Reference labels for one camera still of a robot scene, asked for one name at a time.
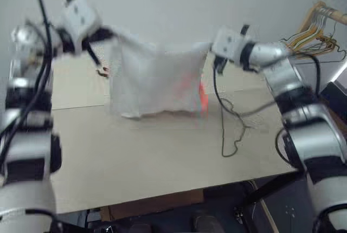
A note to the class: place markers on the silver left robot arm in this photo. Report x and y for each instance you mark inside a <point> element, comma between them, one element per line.
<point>29,151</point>

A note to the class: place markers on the white shorts with orange print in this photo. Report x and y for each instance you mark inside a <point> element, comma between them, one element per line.
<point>157,81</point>

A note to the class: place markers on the small metal clasp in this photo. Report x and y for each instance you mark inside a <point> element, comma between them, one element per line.
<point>238,215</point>

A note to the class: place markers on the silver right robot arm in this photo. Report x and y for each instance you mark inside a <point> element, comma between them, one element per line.
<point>311,135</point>

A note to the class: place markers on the light wooden slat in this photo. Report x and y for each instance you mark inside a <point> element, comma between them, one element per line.
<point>264,206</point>

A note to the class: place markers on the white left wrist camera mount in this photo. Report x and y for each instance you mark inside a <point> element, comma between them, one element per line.
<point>78,17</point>

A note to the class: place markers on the black table frame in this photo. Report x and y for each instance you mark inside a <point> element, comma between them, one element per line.
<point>271,189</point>

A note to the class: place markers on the black box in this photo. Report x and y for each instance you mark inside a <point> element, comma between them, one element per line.
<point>334,92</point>

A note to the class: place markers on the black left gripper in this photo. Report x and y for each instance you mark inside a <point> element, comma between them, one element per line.
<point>99,35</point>

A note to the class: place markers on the dark rounded shape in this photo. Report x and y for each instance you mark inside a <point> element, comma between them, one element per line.
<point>203,223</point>

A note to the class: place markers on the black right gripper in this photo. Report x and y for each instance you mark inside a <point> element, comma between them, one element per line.
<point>222,61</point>

